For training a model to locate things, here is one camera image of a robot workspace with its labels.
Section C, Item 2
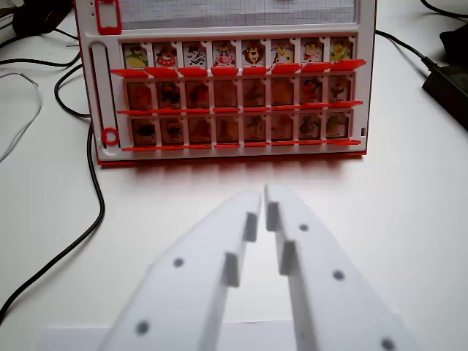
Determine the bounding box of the thin white cable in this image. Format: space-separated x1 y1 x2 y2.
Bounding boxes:
0 72 41 164

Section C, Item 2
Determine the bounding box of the black cable with plug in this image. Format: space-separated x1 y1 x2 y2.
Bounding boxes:
375 30 439 73

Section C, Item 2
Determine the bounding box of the long black cable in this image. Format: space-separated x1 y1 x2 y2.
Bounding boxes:
0 64 106 322

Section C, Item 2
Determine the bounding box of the thin black cable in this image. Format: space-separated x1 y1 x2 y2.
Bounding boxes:
0 50 81 69

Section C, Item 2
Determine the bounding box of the black box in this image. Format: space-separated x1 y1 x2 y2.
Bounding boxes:
421 64 468 133

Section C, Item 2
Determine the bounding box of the black fabric pouch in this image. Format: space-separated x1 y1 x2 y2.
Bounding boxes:
438 23 468 69

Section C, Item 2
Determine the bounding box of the red and white game board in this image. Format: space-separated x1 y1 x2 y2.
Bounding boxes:
72 0 377 169

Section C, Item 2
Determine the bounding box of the dark bundle of gear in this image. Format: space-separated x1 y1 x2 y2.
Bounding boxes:
12 0 77 37

